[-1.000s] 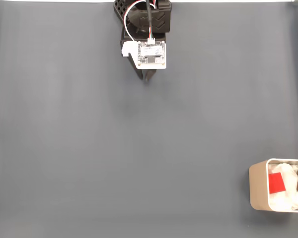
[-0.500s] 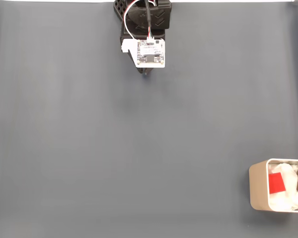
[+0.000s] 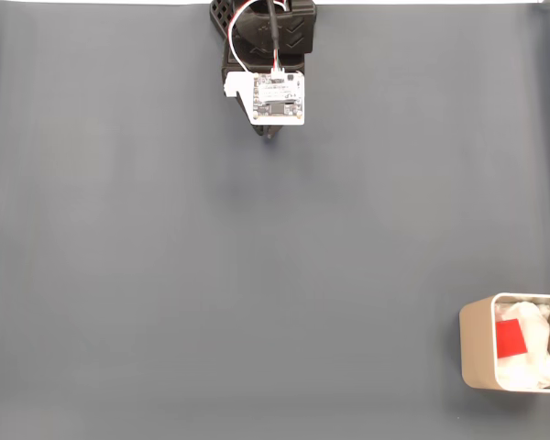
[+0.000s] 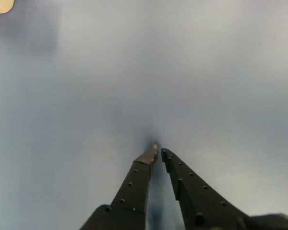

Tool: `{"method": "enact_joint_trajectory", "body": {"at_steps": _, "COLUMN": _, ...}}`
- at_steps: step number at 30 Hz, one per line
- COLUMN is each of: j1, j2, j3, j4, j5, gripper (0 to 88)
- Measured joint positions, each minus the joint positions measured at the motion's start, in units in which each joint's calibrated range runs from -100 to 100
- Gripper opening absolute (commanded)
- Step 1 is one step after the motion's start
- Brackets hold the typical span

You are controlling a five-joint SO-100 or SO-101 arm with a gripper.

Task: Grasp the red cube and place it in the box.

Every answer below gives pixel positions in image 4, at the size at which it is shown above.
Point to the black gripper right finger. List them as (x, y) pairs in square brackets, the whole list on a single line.
[(196, 198)]

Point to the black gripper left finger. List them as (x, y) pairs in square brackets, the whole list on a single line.
[(132, 191)]

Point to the grey table mat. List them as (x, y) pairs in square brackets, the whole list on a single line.
[(134, 83)]

